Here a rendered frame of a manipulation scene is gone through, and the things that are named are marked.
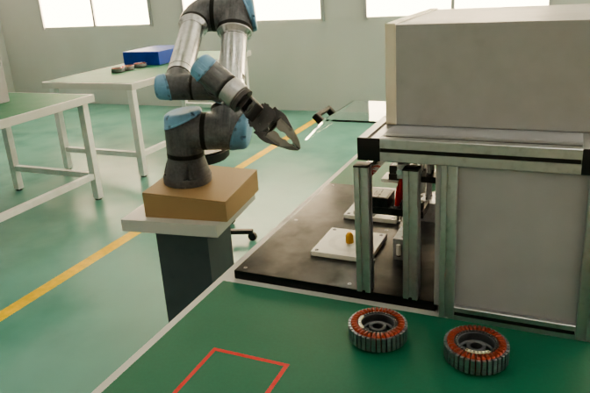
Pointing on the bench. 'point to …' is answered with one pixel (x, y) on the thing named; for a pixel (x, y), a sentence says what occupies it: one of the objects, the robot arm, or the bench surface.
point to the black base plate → (330, 285)
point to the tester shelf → (478, 147)
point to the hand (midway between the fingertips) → (295, 146)
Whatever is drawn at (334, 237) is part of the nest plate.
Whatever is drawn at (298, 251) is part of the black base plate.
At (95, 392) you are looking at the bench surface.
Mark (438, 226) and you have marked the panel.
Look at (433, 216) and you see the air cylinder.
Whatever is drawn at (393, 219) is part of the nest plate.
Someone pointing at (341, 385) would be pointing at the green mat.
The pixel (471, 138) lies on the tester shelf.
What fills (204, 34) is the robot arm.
